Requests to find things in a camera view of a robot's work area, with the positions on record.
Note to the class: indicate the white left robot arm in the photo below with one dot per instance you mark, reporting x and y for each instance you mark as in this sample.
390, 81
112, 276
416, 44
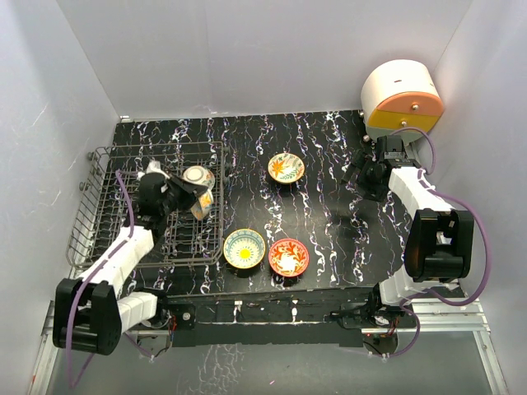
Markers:
89, 315

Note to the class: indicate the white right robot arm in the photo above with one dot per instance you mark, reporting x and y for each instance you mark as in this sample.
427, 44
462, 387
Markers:
439, 245

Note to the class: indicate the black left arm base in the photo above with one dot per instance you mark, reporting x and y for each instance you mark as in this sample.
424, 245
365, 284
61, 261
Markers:
164, 319

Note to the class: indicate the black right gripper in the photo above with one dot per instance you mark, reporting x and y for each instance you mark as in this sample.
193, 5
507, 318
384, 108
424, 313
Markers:
364, 160

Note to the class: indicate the yellow sun blue bowl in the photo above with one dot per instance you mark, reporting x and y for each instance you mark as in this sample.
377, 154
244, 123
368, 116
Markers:
244, 248

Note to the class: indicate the red orange pattern bowl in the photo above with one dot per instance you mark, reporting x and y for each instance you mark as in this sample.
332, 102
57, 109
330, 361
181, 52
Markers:
288, 257

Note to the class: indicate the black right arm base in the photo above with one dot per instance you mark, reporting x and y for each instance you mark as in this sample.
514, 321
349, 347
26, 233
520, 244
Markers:
371, 315

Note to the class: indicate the blue orange pattern bowl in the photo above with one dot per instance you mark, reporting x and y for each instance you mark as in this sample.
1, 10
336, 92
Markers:
203, 205

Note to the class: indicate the orange flower bowl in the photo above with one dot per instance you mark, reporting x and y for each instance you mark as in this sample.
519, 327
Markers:
286, 168
198, 174

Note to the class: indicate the grey wire dish rack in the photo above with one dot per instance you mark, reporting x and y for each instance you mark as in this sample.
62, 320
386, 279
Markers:
188, 242

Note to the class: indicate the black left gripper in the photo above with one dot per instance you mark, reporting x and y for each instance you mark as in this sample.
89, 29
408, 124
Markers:
190, 191

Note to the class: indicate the aluminium front rail frame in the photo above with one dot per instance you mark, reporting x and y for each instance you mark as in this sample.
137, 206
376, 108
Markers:
281, 358

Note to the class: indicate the round white drawer cabinet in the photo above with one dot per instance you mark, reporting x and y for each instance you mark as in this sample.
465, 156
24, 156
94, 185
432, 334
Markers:
400, 95

